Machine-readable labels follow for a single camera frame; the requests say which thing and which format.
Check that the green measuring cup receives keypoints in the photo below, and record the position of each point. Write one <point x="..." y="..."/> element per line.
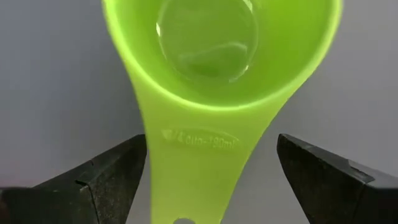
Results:
<point x="202" y="124"/>

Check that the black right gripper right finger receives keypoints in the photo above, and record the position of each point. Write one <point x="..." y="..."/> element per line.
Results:
<point x="326" y="186"/>

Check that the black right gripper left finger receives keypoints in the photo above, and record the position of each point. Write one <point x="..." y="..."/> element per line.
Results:
<point x="93" y="193"/>

